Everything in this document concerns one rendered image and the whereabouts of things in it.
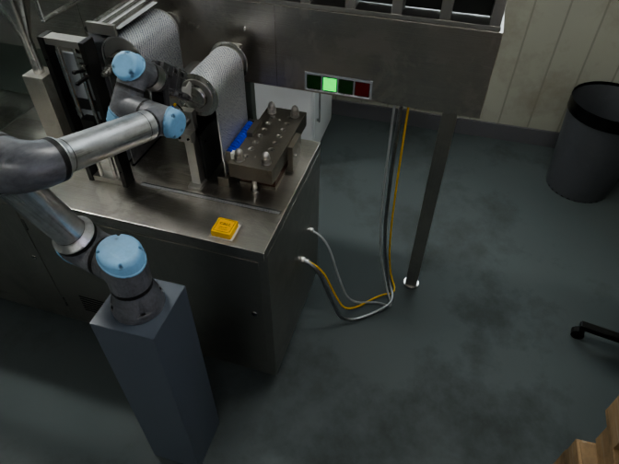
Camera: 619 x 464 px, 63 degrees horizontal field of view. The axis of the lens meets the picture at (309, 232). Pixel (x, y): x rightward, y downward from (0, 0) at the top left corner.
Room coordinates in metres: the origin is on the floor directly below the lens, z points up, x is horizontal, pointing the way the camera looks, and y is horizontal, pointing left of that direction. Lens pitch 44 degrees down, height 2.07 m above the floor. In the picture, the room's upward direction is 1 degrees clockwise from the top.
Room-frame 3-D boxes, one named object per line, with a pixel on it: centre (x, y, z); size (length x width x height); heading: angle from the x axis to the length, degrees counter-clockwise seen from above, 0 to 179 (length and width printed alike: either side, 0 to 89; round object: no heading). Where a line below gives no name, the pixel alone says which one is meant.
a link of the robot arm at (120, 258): (0.91, 0.50, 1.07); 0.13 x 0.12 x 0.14; 61
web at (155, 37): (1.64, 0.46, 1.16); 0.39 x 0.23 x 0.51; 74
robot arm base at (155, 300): (0.91, 0.49, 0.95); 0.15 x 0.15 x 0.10
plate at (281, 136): (1.59, 0.15, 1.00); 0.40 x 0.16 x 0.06; 164
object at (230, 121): (1.58, 0.28, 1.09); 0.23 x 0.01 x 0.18; 164
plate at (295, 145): (1.58, 0.06, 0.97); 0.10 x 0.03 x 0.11; 164
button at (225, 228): (1.21, 0.28, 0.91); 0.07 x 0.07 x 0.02; 74
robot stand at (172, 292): (0.91, 0.49, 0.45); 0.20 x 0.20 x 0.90; 75
